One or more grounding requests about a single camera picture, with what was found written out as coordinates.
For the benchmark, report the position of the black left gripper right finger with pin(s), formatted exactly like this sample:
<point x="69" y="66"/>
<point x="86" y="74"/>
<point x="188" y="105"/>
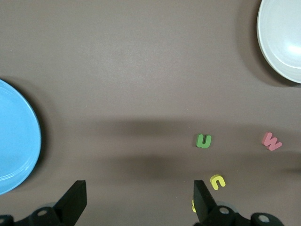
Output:
<point x="204" y="207"/>

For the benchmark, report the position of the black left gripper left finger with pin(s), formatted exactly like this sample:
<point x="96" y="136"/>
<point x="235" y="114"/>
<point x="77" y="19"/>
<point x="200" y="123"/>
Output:
<point x="70" y="202"/>

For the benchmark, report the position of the yellow foam letter s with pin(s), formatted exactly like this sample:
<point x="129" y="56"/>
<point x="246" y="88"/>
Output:
<point x="193" y="207"/>

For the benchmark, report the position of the yellow foam letter n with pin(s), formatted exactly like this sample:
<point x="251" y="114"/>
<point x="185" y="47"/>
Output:
<point x="214" y="179"/>

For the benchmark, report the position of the green foam letter u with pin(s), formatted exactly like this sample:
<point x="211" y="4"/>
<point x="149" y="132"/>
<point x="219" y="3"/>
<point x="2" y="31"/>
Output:
<point x="200" y="141"/>

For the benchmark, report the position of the blue plate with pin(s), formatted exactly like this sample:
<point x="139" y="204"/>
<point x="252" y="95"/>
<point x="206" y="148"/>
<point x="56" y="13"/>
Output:
<point x="16" y="136"/>

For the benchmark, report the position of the pink foam letter w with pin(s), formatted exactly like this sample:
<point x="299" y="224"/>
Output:
<point x="270" y="142"/>

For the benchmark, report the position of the beige white plate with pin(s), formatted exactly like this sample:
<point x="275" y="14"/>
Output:
<point x="282" y="40"/>

